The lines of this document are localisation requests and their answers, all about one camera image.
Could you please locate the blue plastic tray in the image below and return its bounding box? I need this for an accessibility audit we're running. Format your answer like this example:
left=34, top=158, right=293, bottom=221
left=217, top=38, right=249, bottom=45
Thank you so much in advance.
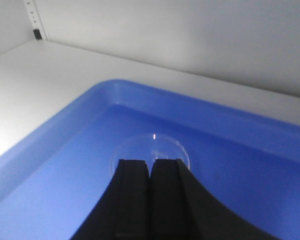
left=0, top=79, right=300, bottom=240

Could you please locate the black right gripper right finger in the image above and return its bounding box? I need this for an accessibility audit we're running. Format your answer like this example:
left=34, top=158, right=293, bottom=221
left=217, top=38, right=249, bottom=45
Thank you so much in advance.
left=150, top=159, right=275, bottom=240

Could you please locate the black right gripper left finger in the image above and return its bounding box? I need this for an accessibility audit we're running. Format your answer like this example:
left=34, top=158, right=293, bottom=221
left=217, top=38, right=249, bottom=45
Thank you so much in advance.
left=71, top=159, right=149, bottom=240

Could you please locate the clear glass beaker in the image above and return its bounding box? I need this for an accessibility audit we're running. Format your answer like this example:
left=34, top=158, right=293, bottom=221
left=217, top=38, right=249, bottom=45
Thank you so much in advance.
left=109, top=133, right=191, bottom=175

